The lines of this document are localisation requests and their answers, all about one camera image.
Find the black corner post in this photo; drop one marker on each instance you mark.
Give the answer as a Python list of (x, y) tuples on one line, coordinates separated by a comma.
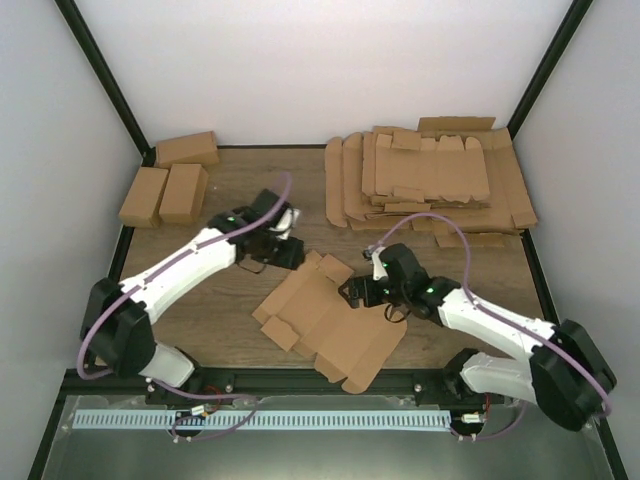
[(93, 54), (564, 34)]

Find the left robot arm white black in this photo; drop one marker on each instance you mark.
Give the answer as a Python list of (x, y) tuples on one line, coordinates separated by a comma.
[(120, 315)]

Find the stack of flat cardboard sheets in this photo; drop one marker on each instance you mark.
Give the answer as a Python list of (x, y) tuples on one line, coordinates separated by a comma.
[(449, 173)]

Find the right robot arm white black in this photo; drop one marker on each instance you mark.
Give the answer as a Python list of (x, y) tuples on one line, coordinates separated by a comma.
[(558, 368)]

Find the right black corner post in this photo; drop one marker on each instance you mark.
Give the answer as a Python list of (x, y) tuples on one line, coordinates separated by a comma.
[(564, 34)]

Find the cardboard box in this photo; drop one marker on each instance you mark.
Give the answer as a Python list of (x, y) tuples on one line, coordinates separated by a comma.
[(307, 315), (200, 148), (141, 205), (184, 194)]

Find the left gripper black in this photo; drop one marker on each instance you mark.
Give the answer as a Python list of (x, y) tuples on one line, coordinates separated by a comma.
[(289, 258)]

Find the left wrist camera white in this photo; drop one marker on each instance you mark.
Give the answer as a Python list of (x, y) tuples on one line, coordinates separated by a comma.
[(288, 220)]

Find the light blue slotted cable duct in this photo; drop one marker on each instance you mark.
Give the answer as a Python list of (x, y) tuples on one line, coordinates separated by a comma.
[(278, 420)]

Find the black aluminium frame rail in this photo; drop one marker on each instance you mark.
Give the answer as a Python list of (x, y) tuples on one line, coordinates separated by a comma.
[(426, 386)]

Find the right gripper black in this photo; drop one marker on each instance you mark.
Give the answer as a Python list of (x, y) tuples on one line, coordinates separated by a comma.
[(370, 299)]

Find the folded cardboard box back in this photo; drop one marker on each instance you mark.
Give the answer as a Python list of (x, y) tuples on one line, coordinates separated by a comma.
[(200, 148)]

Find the left black corner post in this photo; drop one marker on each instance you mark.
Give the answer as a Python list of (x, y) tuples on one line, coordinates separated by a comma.
[(93, 54)]

